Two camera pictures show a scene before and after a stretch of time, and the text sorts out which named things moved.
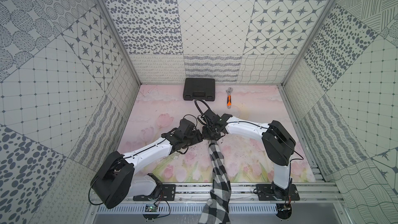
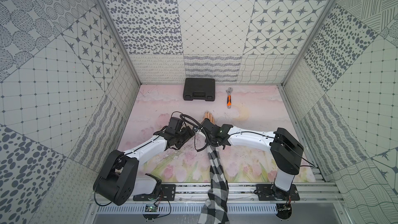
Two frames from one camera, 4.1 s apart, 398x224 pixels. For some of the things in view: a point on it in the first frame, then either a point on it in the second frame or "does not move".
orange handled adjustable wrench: [229, 90] does not move
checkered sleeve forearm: [216, 209] does not move
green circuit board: [151, 208] does not move
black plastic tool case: [199, 88] does not move
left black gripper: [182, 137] -> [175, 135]
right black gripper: [205, 136] -> [209, 141]
